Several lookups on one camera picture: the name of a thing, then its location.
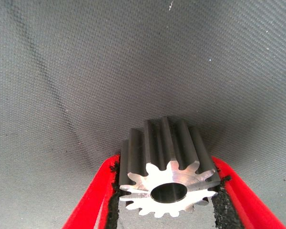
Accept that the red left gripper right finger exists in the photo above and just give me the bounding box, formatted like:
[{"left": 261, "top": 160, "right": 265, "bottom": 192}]
[{"left": 211, "top": 156, "right": 286, "bottom": 229}]

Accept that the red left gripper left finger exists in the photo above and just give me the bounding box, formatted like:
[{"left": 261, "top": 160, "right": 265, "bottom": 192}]
[{"left": 61, "top": 154, "right": 122, "bottom": 229}]

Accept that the small steel planetary gear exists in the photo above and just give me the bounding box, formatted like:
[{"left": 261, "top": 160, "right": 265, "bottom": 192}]
[{"left": 119, "top": 116, "right": 221, "bottom": 218}]

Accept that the dark grey table cloth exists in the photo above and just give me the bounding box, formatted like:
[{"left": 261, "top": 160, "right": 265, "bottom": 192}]
[{"left": 0, "top": 0, "right": 286, "bottom": 229}]

